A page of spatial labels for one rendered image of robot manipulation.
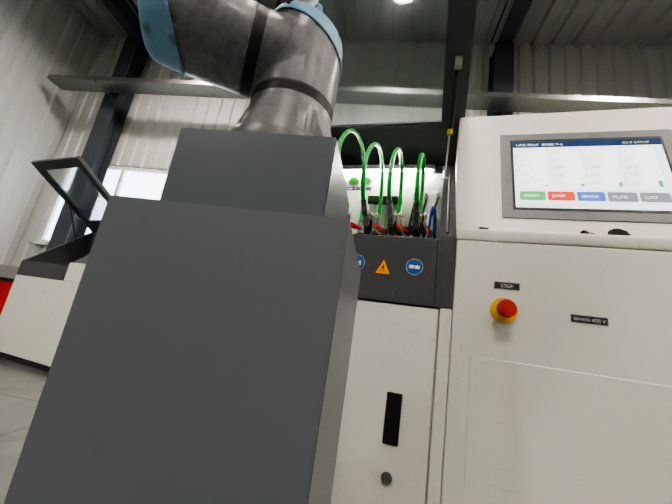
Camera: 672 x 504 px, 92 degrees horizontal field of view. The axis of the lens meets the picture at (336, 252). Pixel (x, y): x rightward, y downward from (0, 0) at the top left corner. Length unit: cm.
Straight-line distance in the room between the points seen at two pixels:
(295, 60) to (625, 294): 72
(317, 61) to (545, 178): 88
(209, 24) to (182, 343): 37
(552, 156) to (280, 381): 114
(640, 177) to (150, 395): 126
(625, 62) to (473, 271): 741
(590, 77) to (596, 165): 630
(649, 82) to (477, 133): 668
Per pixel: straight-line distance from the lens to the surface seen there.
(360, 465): 80
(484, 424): 77
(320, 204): 33
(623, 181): 126
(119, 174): 749
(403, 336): 76
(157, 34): 51
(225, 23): 50
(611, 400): 81
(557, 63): 754
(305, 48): 50
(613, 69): 785
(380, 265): 78
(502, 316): 74
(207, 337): 30
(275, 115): 42
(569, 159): 128
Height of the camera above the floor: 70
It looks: 14 degrees up
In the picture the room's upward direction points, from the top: 9 degrees clockwise
